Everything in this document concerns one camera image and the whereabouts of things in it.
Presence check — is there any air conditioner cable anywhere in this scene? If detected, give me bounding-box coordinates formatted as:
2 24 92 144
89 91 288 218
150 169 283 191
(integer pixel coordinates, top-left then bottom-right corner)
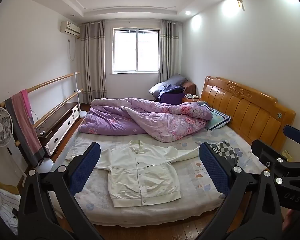
68 38 77 61

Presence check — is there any wooden nightstand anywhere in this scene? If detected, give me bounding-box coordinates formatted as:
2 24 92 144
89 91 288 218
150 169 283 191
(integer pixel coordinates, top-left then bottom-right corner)
182 94 201 105

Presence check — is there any wooden bed headboard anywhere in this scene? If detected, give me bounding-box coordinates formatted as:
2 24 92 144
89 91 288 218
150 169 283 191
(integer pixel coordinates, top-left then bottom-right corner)
200 76 297 153

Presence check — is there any white button-up jacket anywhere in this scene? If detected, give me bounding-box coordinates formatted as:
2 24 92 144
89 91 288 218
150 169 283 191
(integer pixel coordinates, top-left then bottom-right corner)
65 140 202 207

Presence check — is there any white barre stand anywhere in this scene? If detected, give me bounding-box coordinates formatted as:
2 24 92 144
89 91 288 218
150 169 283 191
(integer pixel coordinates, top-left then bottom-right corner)
36 158 54 174
74 72 87 118

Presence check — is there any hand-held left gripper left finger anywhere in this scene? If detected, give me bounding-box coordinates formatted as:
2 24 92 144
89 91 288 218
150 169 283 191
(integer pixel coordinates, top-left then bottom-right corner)
18 142 108 240

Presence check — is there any white wall air conditioner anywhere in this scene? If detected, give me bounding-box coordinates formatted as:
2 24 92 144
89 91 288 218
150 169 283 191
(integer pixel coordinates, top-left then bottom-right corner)
60 21 81 37

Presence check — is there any light blue striped pillow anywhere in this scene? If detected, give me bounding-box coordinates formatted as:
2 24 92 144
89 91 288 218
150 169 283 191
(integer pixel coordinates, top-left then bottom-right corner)
205 104 232 132

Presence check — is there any brown chair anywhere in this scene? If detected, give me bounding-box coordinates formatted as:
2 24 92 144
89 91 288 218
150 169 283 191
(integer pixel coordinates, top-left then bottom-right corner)
184 81 196 96

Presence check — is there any pink towel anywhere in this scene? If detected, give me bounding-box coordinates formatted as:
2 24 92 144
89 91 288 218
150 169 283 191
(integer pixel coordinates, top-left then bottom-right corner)
11 89 40 155

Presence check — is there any dark top white cabinet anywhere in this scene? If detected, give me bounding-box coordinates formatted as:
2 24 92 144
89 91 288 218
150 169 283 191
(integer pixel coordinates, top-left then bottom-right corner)
35 102 80 157

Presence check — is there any black white checkered garment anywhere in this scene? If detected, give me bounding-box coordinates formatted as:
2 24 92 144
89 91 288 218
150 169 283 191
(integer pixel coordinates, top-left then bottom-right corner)
207 141 240 166

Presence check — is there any white standing fan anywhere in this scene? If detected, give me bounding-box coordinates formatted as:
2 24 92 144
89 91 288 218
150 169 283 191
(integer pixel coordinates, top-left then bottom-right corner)
0 107 24 180

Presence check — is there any white striped cloth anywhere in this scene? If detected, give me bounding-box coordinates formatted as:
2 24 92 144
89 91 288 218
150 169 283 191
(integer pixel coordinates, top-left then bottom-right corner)
0 189 22 233

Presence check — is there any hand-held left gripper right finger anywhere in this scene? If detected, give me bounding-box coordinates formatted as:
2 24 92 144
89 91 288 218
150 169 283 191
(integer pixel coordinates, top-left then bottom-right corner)
199 142 284 240

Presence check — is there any sliding glass window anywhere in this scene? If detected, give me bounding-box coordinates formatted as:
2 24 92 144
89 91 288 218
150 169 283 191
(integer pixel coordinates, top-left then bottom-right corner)
112 27 162 73

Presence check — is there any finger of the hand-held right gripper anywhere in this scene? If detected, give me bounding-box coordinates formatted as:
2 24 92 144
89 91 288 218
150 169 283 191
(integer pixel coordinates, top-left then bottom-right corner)
251 139 292 172
283 124 300 147

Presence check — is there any dark purple cloth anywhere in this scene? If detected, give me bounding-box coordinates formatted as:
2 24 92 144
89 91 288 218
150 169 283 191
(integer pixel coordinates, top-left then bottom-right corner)
158 85 185 103

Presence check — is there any grey red striped towel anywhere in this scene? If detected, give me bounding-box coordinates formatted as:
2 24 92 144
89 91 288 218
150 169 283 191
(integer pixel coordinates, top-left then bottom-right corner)
4 97 46 167

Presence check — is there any pale printed bed sheet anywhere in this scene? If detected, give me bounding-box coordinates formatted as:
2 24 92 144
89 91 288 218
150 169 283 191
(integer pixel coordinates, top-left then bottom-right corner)
65 125 268 228

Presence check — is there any wooden barre rail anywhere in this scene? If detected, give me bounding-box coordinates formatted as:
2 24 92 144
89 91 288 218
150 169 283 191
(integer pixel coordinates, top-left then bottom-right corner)
15 89 84 147
0 72 80 107

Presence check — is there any person's right hand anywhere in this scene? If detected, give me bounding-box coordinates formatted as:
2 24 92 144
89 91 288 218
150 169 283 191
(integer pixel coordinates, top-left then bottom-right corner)
283 209 295 231

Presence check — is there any purple floral quilt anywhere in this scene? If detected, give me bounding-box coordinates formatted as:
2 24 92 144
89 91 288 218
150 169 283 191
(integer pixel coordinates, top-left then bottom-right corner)
79 97 214 143

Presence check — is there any grey striped curtain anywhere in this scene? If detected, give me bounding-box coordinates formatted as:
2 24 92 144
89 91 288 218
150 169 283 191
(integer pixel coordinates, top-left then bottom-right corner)
79 20 107 104
159 19 183 83

